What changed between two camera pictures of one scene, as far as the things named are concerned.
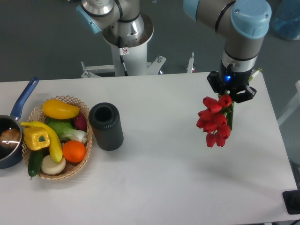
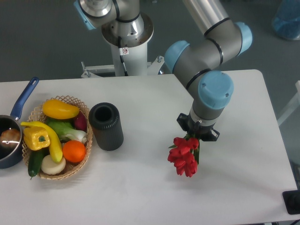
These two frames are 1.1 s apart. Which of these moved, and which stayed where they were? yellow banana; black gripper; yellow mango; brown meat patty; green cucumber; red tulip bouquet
Moved: red tulip bouquet; black gripper
Stayed: brown meat patty; green cucumber; yellow mango; yellow banana
